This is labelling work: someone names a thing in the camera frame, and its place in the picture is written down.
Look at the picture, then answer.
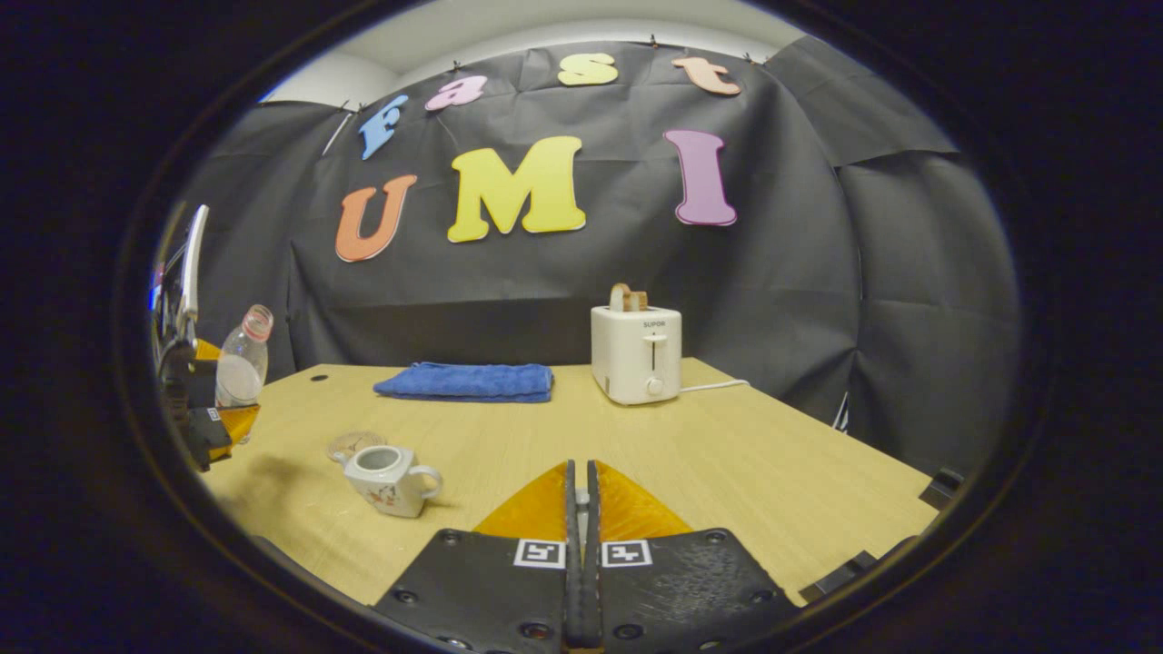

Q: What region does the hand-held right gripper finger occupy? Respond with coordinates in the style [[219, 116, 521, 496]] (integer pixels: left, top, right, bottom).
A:
[[586, 459, 802, 654], [373, 459, 583, 654]]

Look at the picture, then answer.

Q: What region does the clear plastic water bottle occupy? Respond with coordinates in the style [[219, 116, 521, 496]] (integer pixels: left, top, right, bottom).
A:
[[214, 304, 274, 410]]

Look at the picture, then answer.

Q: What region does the round wooden coaster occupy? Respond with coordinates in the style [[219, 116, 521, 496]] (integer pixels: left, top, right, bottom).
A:
[[327, 431, 390, 462]]

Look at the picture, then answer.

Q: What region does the white ceramic teacup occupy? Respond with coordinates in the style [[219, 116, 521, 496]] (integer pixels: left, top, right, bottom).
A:
[[330, 445, 443, 519]]

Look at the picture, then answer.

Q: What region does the blue folded towel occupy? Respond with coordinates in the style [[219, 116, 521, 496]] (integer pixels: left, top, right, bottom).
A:
[[373, 362, 555, 404]]

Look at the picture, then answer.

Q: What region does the white toaster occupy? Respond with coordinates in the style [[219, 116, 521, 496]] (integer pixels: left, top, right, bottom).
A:
[[591, 305, 683, 406]]

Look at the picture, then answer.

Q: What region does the black table edge bracket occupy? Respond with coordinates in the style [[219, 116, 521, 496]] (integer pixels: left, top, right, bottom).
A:
[[800, 534, 919, 605], [918, 466, 966, 511]]

